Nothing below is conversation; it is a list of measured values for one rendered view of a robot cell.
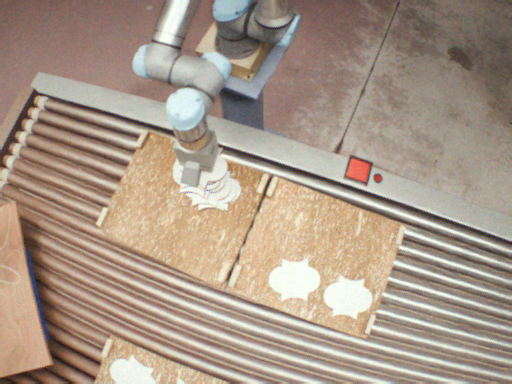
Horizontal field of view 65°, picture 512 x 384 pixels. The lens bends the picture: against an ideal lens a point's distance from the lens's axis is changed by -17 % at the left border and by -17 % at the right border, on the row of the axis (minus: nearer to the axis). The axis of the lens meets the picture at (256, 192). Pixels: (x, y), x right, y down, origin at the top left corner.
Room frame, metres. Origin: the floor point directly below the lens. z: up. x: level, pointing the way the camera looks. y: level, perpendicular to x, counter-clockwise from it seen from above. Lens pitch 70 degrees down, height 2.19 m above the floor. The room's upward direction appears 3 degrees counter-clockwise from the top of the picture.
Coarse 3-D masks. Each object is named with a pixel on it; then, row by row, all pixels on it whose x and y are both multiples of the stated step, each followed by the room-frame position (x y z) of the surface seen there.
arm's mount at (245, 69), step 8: (208, 32) 1.04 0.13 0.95; (216, 32) 1.04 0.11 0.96; (208, 40) 1.00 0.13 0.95; (200, 48) 0.97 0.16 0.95; (208, 48) 0.97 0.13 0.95; (264, 48) 0.97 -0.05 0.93; (200, 56) 0.96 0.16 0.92; (256, 56) 0.92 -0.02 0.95; (264, 56) 0.97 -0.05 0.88; (232, 64) 0.90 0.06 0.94; (240, 64) 0.89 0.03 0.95; (248, 64) 0.89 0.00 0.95; (256, 64) 0.92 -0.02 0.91; (232, 72) 0.90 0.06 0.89; (240, 72) 0.89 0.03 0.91; (248, 72) 0.87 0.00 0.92; (248, 80) 0.87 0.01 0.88
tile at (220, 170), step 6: (222, 150) 0.52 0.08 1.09; (216, 162) 0.48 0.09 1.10; (222, 162) 0.48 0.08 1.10; (180, 168) 0.47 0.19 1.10; (216, 168) 0.46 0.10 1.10; (222, 168) 0.46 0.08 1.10; (204, 174) 0.45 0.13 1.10; (210, 174) 0.45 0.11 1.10; (216, 174) 0.45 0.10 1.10; (222, 174) 0.45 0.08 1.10; (180, 180) 0.44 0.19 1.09; (204, 180) 0.43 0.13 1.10; (210, 180) 0.43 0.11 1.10; (216, 180) 0.43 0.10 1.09; (204, 186) 0.42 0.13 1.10
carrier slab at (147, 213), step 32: (160, 160) 0.57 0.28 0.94; (128, 192) 0.47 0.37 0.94; (160, 192) 0.47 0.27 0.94; (128, 224) 0.38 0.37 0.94; (160, 224) 0.37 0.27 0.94; (192, 224) 0.37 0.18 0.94; (224, 224) 0.37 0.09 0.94; (160, 256) 0.28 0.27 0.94; (192, 256) 0.28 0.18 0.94; (224, 256) 0.28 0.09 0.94
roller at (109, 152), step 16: (32, 128) 0.74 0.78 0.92; (48, 128) 0.73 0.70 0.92; (64, 144) 0.68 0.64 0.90; (80, 144) 0.66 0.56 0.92; (96, 144) 0.65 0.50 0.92; (112, 160) 0.60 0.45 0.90; (128, 160) 0.59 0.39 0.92; (416, 256) 0.24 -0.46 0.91; (432, 256) 0.23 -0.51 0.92; (448, 256) 0.23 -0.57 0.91; (464, 272) 0.17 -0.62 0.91; (480, 272) 0.16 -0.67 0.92; (496, 272) 0.15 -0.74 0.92
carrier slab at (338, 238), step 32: (288, 192) 0.45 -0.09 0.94; (256, 224) 0.36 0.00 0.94; (288, 224) 0.36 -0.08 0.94; (320, 224) 0.35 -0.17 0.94; (352, 224) 0.34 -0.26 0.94; (384, 224) 0.34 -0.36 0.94; (256, 256) 0.27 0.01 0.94; (288, 256) 0.27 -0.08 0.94; (320, 256) 0.26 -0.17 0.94; (352, 256) 0.25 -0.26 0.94; (384, 256) 0.24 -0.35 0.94; (256, 288) 0.18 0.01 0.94; (320, 288) 0.17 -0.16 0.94; (384, 288) 0.15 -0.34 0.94; (320, 320) 0.08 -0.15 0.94; (352, 320) 0.07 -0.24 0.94
